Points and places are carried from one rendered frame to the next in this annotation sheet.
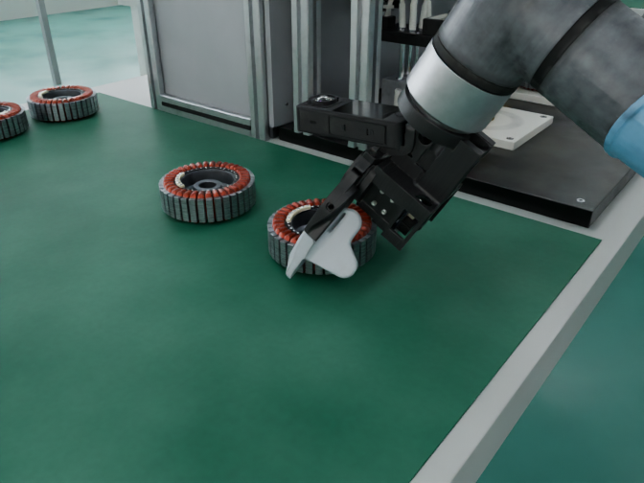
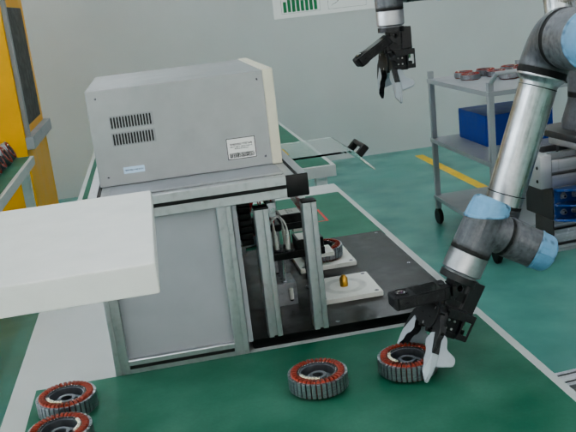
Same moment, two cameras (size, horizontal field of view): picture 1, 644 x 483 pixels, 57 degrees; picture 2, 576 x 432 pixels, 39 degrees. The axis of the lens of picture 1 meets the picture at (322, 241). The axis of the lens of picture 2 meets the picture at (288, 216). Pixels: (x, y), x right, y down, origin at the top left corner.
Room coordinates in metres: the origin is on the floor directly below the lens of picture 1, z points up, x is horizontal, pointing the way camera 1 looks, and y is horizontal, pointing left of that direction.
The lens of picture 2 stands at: (-0.27, 1.16, 1.45)
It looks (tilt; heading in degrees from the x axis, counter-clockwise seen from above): 15 degrees down; 313
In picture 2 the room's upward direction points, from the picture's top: 6 degrees counter-clockwise
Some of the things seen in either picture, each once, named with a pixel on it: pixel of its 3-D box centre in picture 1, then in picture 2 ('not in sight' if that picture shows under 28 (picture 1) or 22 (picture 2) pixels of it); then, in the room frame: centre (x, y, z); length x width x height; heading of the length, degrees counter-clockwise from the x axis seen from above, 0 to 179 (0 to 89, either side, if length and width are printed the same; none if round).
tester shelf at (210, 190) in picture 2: not in sight; (189, 168); (1.18, -0.08, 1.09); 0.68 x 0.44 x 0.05; 141
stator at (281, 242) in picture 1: (322, 234); (407, 362); (0.54, 0.00, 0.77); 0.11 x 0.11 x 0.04
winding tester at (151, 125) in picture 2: not in sight; (181, 116); (1.19, -0.08, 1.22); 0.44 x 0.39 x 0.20; 141
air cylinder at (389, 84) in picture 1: (406, 92); (284, 289); (0.98, -0.14, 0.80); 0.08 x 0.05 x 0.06; 141
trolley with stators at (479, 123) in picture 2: not in sight; (510, 149); (1.84, -2.99, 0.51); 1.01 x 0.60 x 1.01; 141
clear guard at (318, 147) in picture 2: not in sight; (303, 159); (1.15, -0.45, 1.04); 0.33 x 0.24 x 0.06; 51
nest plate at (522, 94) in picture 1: (544, 88); (322, 259); (1.08, -0.40, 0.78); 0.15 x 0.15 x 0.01; 51
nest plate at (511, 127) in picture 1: (487, 122); (344, 287); (0.89, -0.25, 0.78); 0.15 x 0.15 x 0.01; 51
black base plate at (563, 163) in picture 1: (508, 112); (327, 279); (0.99, -0.32, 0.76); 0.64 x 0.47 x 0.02; 141
